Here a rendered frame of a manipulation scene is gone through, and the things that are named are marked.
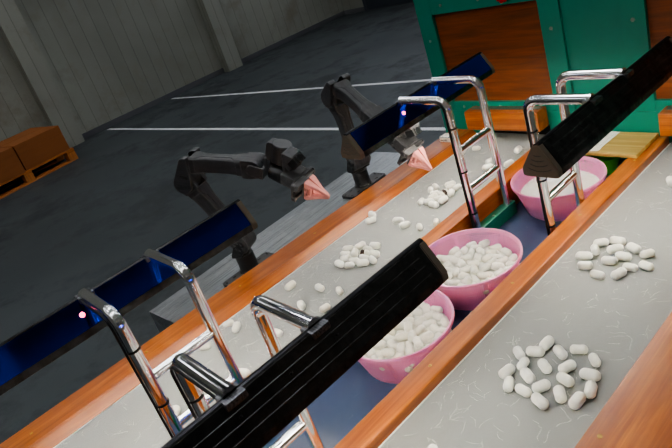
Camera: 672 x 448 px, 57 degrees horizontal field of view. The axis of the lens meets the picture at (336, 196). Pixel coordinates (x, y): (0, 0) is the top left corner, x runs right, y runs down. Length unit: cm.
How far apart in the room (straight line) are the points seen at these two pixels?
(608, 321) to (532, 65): 105
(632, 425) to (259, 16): 1062
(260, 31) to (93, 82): 320
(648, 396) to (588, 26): 119
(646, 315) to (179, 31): 955
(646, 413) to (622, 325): 25
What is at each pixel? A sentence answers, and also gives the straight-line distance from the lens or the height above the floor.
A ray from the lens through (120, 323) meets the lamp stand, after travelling 118.
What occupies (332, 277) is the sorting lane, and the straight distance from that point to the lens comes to 173.
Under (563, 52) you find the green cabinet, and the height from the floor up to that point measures 104.
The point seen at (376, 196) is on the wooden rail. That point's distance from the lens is 205.
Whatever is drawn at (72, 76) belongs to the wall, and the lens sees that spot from 961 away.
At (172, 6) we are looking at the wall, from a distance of 1044.
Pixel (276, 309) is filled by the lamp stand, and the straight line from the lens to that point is 94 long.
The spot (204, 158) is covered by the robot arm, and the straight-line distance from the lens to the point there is 191.
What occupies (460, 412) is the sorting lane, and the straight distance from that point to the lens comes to 122.
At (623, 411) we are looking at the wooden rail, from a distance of 115.
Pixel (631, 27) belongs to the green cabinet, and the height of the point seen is 110.
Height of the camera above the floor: 159
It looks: 23 degrees down
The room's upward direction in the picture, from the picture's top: 19 degrees counter-clockwise
